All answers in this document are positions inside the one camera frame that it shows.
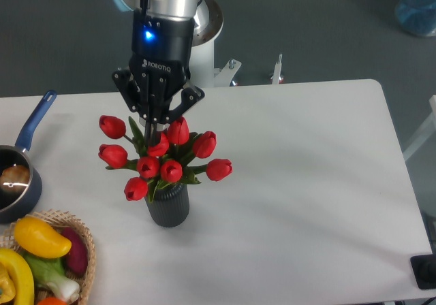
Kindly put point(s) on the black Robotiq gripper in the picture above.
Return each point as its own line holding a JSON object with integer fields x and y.
{"x": 150, "y": 107}

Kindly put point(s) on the red tulip bouquet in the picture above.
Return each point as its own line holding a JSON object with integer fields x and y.
{"x": 164, "y": 165}

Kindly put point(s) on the dark grey ribbed vase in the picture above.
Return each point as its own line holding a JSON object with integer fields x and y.
{"x": 170, "y": 206}

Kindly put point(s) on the brown patty in pan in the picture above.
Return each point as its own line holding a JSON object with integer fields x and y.
{"x": 15, "y": 179}

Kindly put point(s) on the yellow toy mango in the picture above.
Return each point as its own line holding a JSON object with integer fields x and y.
{"x": 40, "y": 239}

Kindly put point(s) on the purple toy sweet potato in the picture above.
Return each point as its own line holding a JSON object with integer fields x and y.
{"x": 77, "y": 258}

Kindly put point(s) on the green white toy bok choy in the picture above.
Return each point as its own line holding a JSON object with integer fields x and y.
{"x": 49, "y": 274}

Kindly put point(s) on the orange toy fruit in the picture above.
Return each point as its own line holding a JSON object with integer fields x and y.
{"x": 51, "y": 301}

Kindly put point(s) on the yellow toy bell pepper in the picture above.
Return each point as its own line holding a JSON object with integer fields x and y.
{"x": 21, "y": 276}

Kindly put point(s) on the blue translucent container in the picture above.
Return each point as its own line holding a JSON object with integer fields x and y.
{"x": 416, "y": 17}

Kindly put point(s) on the black device at table edge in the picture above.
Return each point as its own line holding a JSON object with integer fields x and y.
{"x": 423, "y": 267}

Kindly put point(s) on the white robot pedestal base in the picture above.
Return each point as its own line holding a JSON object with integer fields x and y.
{"x": 165, "y": 65}

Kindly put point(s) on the blue handled saucepan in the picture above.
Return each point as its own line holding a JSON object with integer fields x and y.
{"x": 14, "y": 205}

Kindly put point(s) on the white frame at right edge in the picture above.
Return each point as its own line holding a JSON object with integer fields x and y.
{"x": 421, "y": 134}

